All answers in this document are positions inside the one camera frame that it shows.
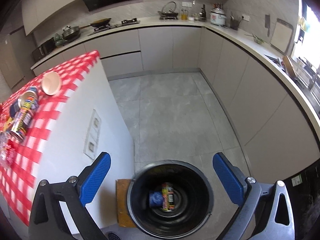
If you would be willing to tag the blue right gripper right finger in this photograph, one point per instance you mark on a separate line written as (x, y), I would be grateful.
(231, 178)

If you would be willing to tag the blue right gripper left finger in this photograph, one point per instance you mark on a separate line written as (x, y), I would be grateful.
(92, 177)

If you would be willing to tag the yellow black drink can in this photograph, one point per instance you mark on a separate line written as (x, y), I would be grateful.
(168, 197)

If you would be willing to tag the clear plastic bag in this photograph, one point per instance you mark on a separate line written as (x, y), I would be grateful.
(8, 151)

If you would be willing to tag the black trash bin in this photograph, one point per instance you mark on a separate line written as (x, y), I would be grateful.
(193, 198)

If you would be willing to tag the wooden board on floor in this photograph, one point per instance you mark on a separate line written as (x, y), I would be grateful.
(123, 217)

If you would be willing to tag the red checkered tablecloth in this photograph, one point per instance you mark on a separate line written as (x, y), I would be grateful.
(18, 181)

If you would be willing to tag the white blue paper bowl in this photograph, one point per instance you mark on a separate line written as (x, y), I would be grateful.
(29, 100)

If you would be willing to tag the red paper cup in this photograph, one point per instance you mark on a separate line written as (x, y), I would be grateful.
(51, 83)

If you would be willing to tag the black microwave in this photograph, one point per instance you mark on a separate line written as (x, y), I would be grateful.
(44, 49)

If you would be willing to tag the black lidded pan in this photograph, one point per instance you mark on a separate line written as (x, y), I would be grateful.
(70, 32)

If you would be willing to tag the utensil holder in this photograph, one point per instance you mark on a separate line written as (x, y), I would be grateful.
(235, 21)

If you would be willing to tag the white cutting board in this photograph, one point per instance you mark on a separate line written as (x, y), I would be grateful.
(282, 35)

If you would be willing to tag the wok on stove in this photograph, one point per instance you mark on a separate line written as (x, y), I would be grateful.
(97, 24)

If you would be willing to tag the white rice cooker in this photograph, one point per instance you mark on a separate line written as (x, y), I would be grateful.
(217, 17)

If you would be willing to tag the dark wine bottle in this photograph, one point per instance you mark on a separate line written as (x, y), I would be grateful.
(202, 14)

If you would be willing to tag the gas stove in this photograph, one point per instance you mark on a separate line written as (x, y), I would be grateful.
(123, 23)

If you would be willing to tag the cleaver knife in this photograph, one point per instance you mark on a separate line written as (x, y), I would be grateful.
(268, 24)

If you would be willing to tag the orange oil bottle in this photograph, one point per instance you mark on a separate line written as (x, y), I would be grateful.
(184, 14)

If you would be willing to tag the wall socket panel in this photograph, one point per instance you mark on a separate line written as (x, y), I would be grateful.
(92, 136)

